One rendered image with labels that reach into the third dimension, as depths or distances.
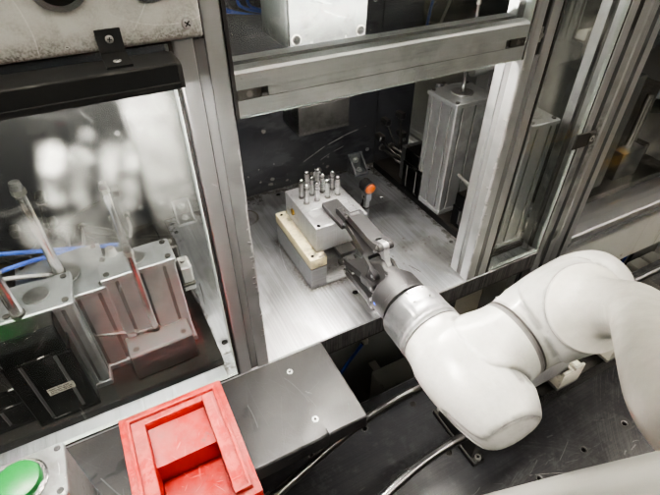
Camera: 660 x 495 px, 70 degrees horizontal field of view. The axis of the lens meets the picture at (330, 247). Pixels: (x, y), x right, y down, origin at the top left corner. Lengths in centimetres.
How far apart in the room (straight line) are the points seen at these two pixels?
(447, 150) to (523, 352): 44
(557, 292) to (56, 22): 53
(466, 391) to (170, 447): 35
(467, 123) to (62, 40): 67
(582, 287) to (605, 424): 51
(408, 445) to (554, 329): 42
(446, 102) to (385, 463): 63
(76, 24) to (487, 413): 51
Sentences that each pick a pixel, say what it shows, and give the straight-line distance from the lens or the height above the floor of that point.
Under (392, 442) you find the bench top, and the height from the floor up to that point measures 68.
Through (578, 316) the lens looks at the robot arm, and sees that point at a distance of 57.
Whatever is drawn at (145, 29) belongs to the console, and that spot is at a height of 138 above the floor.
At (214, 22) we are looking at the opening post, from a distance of 44.
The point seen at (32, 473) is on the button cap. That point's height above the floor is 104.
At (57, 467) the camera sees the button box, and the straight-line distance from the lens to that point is 57.
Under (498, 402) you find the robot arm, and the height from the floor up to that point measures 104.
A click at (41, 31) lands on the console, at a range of 42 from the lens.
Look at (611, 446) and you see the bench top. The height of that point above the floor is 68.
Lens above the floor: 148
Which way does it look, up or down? 40 degrees down
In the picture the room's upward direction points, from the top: straight up
